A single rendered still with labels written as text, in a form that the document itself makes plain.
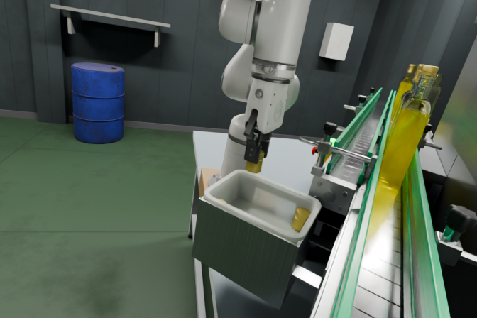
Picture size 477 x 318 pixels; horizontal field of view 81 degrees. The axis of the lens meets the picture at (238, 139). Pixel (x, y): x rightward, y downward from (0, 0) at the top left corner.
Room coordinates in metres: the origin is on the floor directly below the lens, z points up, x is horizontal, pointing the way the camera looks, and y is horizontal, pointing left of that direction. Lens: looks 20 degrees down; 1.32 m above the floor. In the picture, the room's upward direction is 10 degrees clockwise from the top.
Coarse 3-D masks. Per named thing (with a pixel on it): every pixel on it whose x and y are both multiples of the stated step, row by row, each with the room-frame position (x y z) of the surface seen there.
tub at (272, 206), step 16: (240, 176) 0.63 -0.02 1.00; (256, 176) 0.62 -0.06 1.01; (208, 192) 0.51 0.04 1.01; (224, 192) 0.57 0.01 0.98; (240, 192) 0.63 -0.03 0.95; (256, 192) 0.61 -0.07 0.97; (272, 192) 0.59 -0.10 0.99; (288, 192) 0.58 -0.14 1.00; (224, 208) 0.47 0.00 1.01; (240, 208) 0.58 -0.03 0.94; (256, 208) 0.59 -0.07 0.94; (272, 208) 0.59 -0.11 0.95; (288, 208) 0.57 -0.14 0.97; (320, 208) 0.52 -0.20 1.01; (256, 224) 0.44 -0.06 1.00; (272, 224) 0.53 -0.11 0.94; (288, 224) 0.54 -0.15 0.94; (288, 240) 0.41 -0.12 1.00
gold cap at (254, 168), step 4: (260, 156) 0.53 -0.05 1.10; (260, 160) 0.54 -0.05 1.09; (248, 164) 0.54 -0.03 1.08; (252, 164) 0.53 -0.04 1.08; (256, 164) 0.53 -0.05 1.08; (260, 164) 0.54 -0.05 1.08; (248, 168) 0.53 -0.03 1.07; (252, 168) 0.53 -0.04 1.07; (256, 168) 0.53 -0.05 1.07; (260, 168) 0.54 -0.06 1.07; (252, 172) 0.53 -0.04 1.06; (256, 172) 0.53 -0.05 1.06
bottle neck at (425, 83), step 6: (420, 78) 0.63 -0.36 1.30; (426, 78) 0.62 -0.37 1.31; (432, 78) 0.62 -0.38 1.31; (420, 84) 0.62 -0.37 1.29; (426, 84) 0.62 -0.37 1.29; (432, 84) 0.62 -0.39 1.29; (420, 90) 0.62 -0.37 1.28; (426, 90) 0.61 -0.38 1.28; (414, 96) 0.63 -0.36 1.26; (420, 96) 0.62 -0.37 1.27; (426, 96) 0.62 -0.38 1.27
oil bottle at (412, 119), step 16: (400, 112) 0.62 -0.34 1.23; (416, 112) 0.60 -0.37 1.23; (400, 128) 0.61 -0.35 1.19; (416, 128) 0.60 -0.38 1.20; (400, 144) 0.61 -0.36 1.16; (416, 144) 0.59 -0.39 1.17; (384, 160) 0.61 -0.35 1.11; (400, 160) 0.60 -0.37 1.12; (384, 176) 0.61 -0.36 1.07; (400, 176) 0.59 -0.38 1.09
